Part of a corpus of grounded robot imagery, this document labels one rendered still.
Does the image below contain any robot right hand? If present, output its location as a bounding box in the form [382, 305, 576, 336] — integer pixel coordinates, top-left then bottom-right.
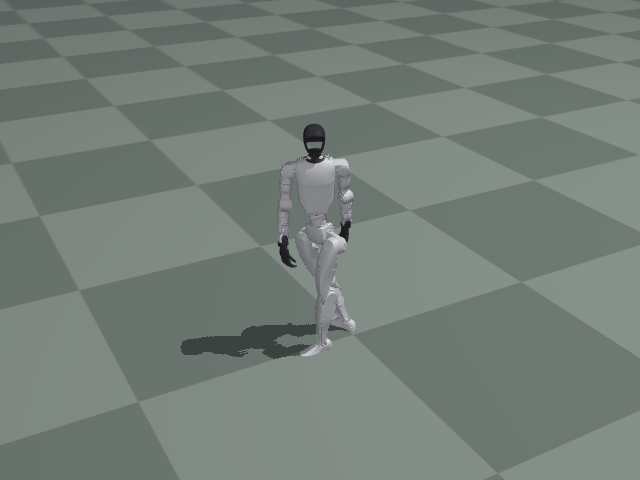
[278, 235, 297, 268]

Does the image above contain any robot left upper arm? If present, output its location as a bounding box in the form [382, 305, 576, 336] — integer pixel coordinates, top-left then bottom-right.
[333, 158, 354, 204]

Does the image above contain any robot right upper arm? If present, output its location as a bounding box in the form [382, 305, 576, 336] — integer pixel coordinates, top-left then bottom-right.
[280, 161, 297, 210]

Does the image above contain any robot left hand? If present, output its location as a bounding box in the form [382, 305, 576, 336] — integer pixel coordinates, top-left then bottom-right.
[339, 221, 351, 242]

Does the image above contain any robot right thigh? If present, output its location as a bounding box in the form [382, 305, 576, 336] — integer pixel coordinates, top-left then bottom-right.
[295, 226, 336, 287]

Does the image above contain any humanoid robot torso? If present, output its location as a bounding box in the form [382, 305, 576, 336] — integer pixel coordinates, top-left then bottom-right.
[295, 154, 336, 245]

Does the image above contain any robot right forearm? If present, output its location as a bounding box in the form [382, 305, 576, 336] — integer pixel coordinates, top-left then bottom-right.
[276, 198, 290, 243]

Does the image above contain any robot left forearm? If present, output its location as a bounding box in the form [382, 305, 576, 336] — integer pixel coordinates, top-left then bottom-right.
[340, 190, 354, 226]

